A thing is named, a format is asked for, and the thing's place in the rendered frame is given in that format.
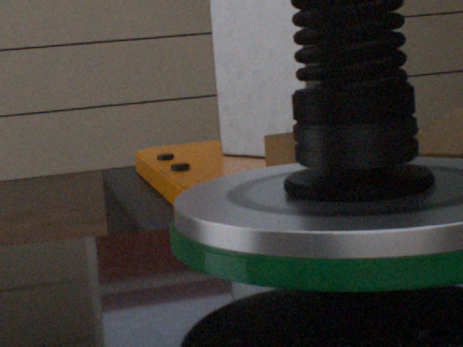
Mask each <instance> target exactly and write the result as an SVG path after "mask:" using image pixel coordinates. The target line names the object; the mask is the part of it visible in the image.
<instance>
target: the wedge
mask: <svg viewBox="0 0 463 347"><path fill-rule="evenodd" d="M414 137H416V138H418V141H419V155H417V156H428V157H431V158H454V159H463V108H452V109H450V110H448V111H447V112H445V113H444V114H443V115H442V116H440V117H439V118H436V120H435V121H434V122H433V123H431V124H430V125H429V126H427V127H425V128H423V129H422V130H421V132H420V133H419V134H418V135H416V136H414Z"/></svg>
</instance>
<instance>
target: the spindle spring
mask: <svg viewBox="0 0 463 347"><path fill-rule="evenodd" d="M327 1H333V0H290V2H291V5H292V6H293V7H295V8H296V9H301V10H299V11H298V12H297V13H296V14H293V16H292V20H291V21H292V23H293V24H294V26H296V27H299V28H309V29H305V30H299V31H296V32H295V34H294V35H293V40H294V43H295V44H297V45H304V46H311V45H317V42H322V41H330V40H336V38H344V37H350V36H357V35H364V34H371V33H381V36H380V37H373V38H367V39H361V41H354V42H340V43H333V44H326V45H319V46H312V47H306V48H300V49H299V50H297V51H296V52H295V55H294V59H295V60H296V62H300V63H318V62H319V61H328V60H334V59H343V58H350V57H357V56H364V55H370V54H375V53H376V52H381V53H382V57H379V58H372V59H367V60H359V61H347V62H338V63H331V64H323V66H314V67H306V68H299V69H298V70H297V71H296V79H297V80H298V81H300V82H301V81H320V80H331V79H332V78H339V77H347V76H355V75H362V74H369V73H375V72H381V71H382V72H383V75H382V76H376V77H371V78H364V80H350V81H343V82H335V83H326V84H316V86H314V87H313V93H334V91H350V90H363V89H383V88H390V87H396V86H401V85H403V84H405V83H406V82H407V80H408V74H407V72H406V71H405V70H401V69H398V68H400V66H403V65H404V63H405V62H406V61H407V56H406V53H405V52H403V51H400V50H397V49H398V48H400V47H402V46H403V45H404V44H405V43H406V37H405V35H404V34H403V33H398V32H392V30H397V29H401V27H402V26H403V25H404V23H405V20H404V16H403V14H399V13H394V12H390V11H394V10H397V9H399V8H401V7H403V4H404V0H354V2H347V3H342V4H334V5H323V6H318V7H315V4H316V3H321V2H327ZM378 13H380V18H374V19H368V20H361V21H354V22H348V23H335V24H329V25H328V26H322V27H317V23H319V22H324V21H332V20H338V19H345V18H352V17H358V16H366V15H372V14H378Z"/></svg>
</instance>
